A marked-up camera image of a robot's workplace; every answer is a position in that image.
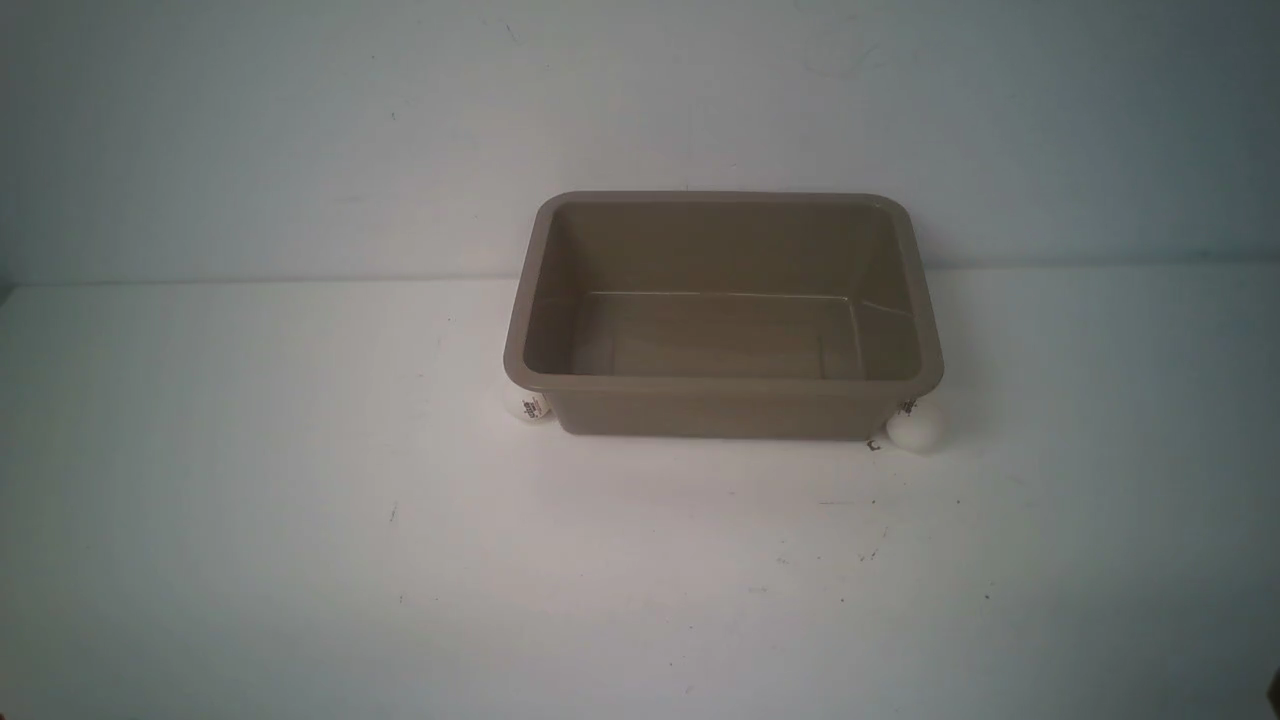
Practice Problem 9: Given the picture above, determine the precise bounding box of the tan plastic storage bin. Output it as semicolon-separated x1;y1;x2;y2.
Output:
503;190;945;441

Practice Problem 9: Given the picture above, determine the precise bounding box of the white ping-pong ball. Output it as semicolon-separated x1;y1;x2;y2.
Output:
508;388;553;424
884;398;946;454

